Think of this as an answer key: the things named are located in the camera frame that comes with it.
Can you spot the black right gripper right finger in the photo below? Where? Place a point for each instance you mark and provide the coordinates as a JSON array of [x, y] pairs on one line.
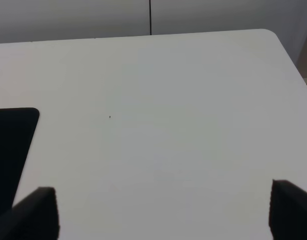
[[287, 211]]

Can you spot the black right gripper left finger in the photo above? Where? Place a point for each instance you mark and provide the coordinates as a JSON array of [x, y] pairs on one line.
[[36, 217]]

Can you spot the black mouse pad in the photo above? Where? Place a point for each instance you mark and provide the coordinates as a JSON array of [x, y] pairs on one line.
[[17, 128]]

